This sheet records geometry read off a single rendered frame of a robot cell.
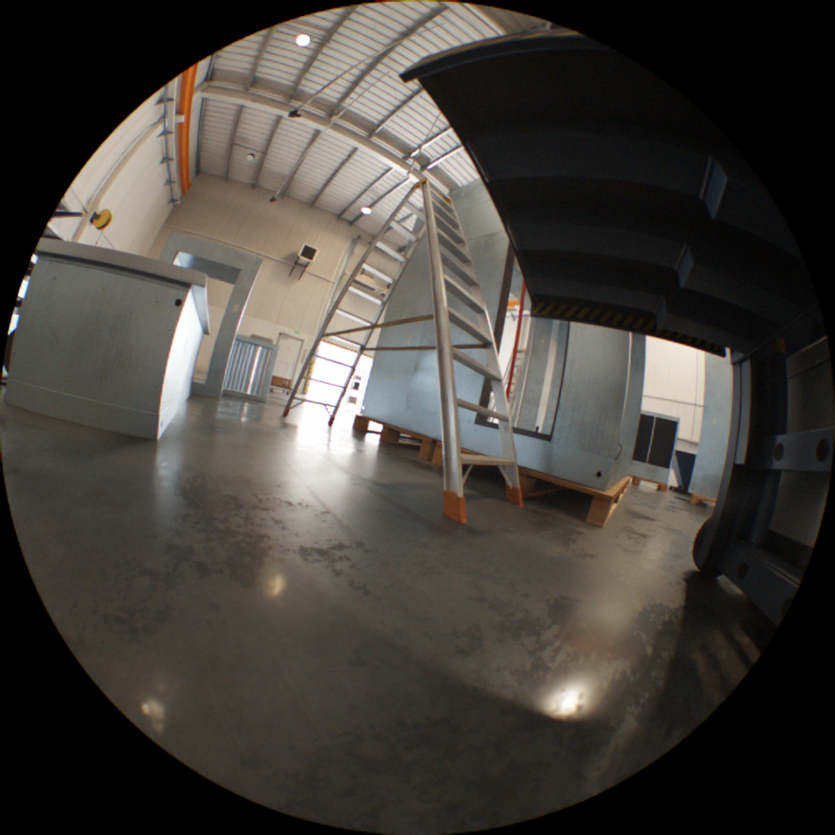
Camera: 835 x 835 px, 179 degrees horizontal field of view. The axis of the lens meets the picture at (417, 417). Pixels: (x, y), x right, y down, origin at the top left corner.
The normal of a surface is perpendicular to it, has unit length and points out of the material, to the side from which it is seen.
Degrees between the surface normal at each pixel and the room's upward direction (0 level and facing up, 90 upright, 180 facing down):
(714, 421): 90
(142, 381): 90
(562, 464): 90
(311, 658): 0
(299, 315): 90
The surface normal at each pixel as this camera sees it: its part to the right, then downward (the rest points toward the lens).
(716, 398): -0.91, -0.22
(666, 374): -0.73, -0.17
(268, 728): 0.24, -0.97
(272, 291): 0.64, 0.17
